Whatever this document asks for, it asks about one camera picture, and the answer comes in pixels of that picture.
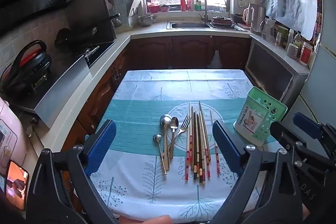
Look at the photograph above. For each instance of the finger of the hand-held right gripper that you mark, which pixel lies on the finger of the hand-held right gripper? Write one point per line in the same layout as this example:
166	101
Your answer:
305	122
282	132

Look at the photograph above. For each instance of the hanging plastic bag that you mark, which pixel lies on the hanging plastic bag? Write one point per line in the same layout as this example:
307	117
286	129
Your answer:
216	61

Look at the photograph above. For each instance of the red spray bottle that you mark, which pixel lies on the red spray bottle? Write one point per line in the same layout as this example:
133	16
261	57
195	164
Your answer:
183	2

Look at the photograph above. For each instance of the black glass gas stove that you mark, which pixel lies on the black glass gas stove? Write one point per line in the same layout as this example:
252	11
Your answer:
101	52

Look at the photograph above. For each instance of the oil bottle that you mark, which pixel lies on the oil bottle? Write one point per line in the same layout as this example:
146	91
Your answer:
298	40

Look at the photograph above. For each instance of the large steel spoon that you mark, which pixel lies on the large steel spoon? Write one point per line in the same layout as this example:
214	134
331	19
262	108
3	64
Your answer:
165	121

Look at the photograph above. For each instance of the white bottle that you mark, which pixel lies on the white bottle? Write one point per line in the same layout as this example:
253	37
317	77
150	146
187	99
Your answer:
290	39

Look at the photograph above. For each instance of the tree print tablecloth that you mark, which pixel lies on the tree print tablecloth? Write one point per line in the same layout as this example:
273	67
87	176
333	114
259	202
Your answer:
147	98

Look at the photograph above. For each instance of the glass jar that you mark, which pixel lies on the glass jar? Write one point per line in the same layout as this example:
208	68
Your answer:
278	39

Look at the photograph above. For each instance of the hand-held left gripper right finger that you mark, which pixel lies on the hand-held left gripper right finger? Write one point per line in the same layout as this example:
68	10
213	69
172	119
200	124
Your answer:
227	146

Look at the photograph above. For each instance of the steel bowl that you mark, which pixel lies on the steel bowl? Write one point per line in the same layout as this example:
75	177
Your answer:
145	20

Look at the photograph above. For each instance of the glass pitcher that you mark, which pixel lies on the glass pitcher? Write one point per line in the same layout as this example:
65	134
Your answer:
267	29

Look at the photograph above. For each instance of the red basin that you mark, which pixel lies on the red basin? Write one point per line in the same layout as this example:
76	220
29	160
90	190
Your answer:
153	7

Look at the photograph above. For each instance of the grey mug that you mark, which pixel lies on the grey mug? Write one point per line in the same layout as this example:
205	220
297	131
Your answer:
292	51

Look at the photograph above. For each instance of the medium steel spoon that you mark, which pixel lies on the medium steel spoon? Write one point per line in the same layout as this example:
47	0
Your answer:
174	123

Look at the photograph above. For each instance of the steel sink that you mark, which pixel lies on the steel sink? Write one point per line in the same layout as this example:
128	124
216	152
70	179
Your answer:
187	25

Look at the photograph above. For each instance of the wooden lower cabinets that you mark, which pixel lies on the wooden lower cabinets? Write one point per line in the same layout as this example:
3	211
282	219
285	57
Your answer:
168	53

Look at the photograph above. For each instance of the black red pressure cooker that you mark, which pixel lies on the black red pressure cooker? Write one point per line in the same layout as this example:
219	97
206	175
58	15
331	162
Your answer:
23	69

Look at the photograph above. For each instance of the steel electric kettle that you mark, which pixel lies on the steel electric kettle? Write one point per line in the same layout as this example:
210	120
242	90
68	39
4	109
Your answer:
256	18

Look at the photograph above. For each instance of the pink kitchen appliance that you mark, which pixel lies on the pink kitchen appliance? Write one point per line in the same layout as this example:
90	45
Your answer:
8	140

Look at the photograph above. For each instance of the small steel spoon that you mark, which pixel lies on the small steel spoon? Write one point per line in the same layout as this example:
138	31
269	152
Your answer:
157	138

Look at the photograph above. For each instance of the stainless steel sheet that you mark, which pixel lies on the stainless steel sheet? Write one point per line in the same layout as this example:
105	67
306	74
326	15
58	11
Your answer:
65	98

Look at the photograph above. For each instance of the pink bottle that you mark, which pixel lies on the pink bottle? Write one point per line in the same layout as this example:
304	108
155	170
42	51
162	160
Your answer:
190	2

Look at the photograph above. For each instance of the row of chopsticks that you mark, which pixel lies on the row of chopsticks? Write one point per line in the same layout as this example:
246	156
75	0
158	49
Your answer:
199	140

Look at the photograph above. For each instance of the green utensil holder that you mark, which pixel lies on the green utensil holder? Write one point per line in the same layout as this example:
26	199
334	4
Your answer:
262	113

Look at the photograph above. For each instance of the white cutting board rack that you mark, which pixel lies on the white cutting board rack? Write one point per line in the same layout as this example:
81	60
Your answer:
135	6

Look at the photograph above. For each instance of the green box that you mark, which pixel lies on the green box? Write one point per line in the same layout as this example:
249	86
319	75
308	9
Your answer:
284	31

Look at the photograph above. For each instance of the small bowl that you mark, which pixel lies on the small bowl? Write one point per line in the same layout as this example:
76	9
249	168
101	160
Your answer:
164	8

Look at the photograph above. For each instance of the grey side cabinet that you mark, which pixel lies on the grey side cabinet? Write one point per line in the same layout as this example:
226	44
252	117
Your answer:
270	69

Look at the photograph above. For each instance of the smartphone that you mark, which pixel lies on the smartphone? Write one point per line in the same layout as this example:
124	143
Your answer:
17	184

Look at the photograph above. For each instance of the black frying pan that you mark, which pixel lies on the black frying pan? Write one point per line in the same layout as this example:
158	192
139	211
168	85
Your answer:
76	35

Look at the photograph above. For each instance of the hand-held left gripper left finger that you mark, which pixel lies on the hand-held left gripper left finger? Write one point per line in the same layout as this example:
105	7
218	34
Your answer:
102	141

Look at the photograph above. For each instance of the steel fork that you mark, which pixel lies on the steel fork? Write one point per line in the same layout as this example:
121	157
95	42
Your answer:
185	121

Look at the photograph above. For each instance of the red pot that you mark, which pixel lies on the red pot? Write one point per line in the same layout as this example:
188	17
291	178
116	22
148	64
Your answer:
221	20

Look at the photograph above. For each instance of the steel faucet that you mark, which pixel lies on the steel faucet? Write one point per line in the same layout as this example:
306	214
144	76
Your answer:
205	7

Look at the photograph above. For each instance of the green soap bottle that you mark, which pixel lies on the green soap bottle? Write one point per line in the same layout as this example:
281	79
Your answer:
198	5

